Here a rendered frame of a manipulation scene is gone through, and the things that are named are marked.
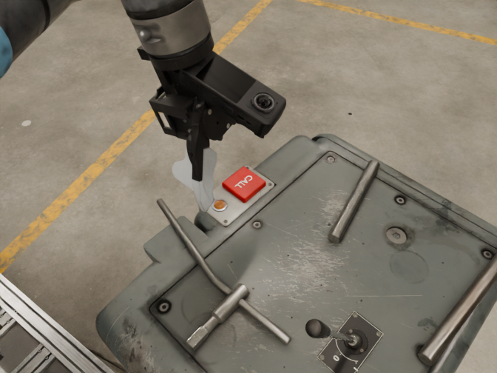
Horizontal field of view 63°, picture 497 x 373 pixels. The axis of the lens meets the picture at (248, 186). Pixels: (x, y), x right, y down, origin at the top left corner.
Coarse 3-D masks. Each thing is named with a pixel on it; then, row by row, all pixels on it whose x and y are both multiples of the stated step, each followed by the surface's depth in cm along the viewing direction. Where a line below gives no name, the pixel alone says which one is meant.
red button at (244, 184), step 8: (240, 168) 77; (232, 176) 76; (240, 176) 76; (248, 176) 76; (256, 176) 76; (224, 184) 74; (232, 184) 74; (240, 184) 74; (248, 184) 74; (256, 184) 74; (264, 184) 75; (232, 192) 74; (240, 192) 73; (248, 192) 73; (256, 192) 74; (240, 200) 73
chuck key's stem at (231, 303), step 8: (240, 288) 60; (232, 296) 59; (240, 296) 59; (224, 304) 58; (232, 304) 58; (216, 312) 58; (224, 312) 58; (208, 320) 57; (216, 320) 57; (224, 320) 58; (200, 328) 56; (208, 328) 57; (192, 336) 56; (200, 336) 56; (192, 344) 55
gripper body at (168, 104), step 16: (208, 48) 42; (160, 64) 41; (176, 64) 41; (192, 64) 41; (160, 80) 47; (176, 80) 46; (160, 96) 49; (176, 96) 47; (192, 96) 46; (176, 112) 47; (192, 112) 46; (208, 112) 45; (176, 128) 51; (208, 128) 46; (224, 128) 49
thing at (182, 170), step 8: (208, 152) 48; (184, 160) 50; (208, 160) 48; (216, 160) 50; (176, 168) 52; (184, 168) 51; (208, 168) 49; (176, 176) 52; (184, 176) 51; (208, 176) 49; (192, 184) 50; (200, 184) 49; (208, 184) 50; (200, 192) 49; (208, 192) 50; (200, 200) 50; (208, 200) 51; (200, 208) 52; (208, 208) 52
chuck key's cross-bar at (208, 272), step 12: (168, 216) 70; (180, 228) 68; (192, 252) 65; (204, 264) 63; (216, 276) 62; (228, 288) 61; (240, 300) 59; (252, 312) 58; (264, 324) 57; (276, 336) 56; (288, 336) 56
